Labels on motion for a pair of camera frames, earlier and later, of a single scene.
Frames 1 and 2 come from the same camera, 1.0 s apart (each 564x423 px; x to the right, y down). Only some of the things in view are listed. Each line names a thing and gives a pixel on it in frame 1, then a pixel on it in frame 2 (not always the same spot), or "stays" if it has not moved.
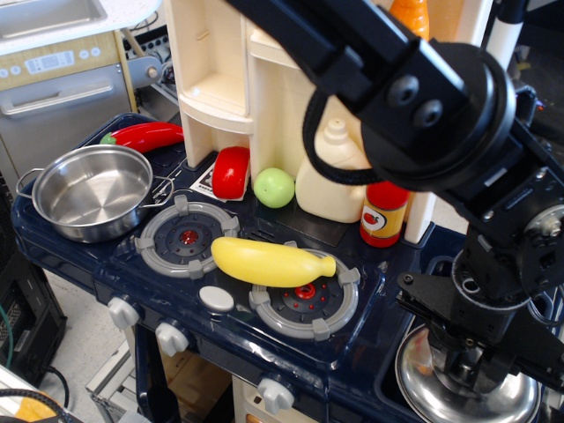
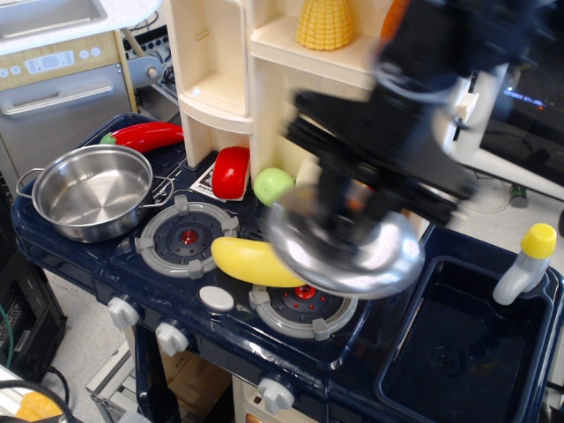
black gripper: [480, 312] to [397, 138]
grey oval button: [216, 298] stays
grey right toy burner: [317, 310] stays
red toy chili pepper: [145, 137] stays
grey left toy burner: [179, 239] stays
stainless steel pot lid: [429, 395] to [386, 257]
